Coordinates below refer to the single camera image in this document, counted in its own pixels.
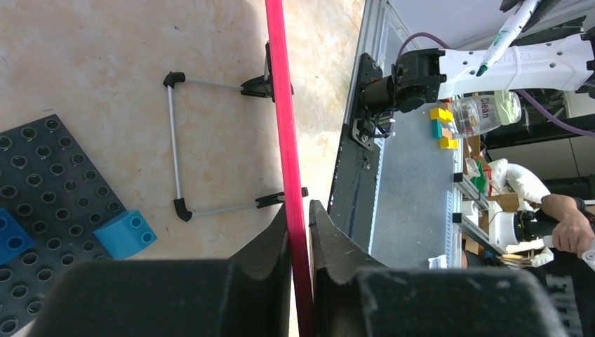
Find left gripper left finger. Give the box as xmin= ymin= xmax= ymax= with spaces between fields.
xmin=30 ymin=208 xmax=290 ymax=336

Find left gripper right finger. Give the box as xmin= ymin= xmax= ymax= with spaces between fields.
xmin=309 ymin=200 xmax=566 ymax=336

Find white board with red frame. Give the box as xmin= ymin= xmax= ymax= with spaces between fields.
xmin=265 ymin=1 xmax=316 ymax=336

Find green capped whiteboard marker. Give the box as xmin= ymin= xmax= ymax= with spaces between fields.
xmin=476 ymin=0 xmax=540 ymax=77

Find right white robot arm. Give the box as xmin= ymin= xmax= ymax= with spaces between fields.
xmin=359 ymin=29 xmax=594 ymax=114

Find person's forearm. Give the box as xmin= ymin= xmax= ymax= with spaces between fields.
xmin=541 ymin=194 xmax=589 ymax=225

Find person's hand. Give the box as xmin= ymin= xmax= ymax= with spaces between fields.
xmin=552 ymin=216 xmax=594 ymax=258

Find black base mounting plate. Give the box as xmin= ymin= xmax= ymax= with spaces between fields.
xmin=328 ymin=53 xmax=382 ymax=237

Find light blue lego brick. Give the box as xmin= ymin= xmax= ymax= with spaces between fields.
xmin=93 ymin=210 xmax=158 ymax=260

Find yellow and teal blocks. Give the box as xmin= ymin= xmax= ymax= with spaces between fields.
xmin=429 ymin=107 xmax=459 ymax=150

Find clear plastic jar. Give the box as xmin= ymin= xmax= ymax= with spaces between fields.
xmin=452 ymin=91 xmax=522 ymax=138

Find grey lego baseplate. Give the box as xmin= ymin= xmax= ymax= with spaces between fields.
xmin=1 ymin=114 xmax=125 ymax=336

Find blue lego brick stack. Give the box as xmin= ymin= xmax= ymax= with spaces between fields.
xmin=0 ymin=208 xmax=35 ymax=265

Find wire whiteboard stand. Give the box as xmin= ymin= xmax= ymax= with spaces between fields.
xmin=162 ymin=41 xmax=309 ymax=223

